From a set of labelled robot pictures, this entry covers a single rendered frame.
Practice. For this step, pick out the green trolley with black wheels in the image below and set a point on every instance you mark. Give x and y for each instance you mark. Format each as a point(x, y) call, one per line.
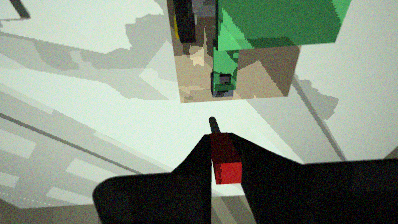
point(251, 24)

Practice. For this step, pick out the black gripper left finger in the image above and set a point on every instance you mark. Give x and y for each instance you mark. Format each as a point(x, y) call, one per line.
point(183, 193)

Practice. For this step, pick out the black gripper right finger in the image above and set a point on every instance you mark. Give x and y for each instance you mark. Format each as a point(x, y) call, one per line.
point(282, 191)

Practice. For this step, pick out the red-headed metal pin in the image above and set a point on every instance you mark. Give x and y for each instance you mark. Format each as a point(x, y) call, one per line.
point(227, 164)

